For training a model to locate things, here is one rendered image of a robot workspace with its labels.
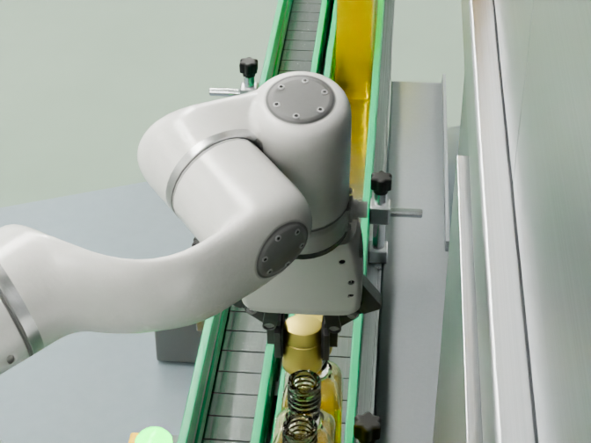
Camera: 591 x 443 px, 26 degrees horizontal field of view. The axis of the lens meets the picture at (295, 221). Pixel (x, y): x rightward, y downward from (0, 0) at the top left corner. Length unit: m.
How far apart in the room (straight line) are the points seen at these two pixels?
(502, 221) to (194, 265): 0.21
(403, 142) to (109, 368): 0.57
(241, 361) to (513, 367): 0.82
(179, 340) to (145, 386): 0.07
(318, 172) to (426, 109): 1.14
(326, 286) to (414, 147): 0.93
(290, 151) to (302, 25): 1.42
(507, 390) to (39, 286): 0.30
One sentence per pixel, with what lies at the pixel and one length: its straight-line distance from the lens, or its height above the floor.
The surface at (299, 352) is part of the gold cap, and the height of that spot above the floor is 1.16.
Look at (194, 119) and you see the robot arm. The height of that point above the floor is 1.44.
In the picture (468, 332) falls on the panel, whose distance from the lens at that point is 0.90.
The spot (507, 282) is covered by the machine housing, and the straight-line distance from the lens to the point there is 0.82.
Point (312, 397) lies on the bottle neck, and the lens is 1.11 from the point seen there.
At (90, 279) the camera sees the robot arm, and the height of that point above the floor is 1.39.
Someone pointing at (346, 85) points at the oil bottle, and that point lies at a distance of 2.06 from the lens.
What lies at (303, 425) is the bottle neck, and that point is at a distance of 1.09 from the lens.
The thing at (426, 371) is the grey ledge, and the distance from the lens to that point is 1.53.
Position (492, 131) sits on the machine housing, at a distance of 0.98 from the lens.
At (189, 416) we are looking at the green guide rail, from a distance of 1.35.
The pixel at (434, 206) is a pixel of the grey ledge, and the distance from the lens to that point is 1.82.
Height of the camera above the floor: 1.88
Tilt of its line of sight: 35 degrees down
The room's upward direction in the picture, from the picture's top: straight up
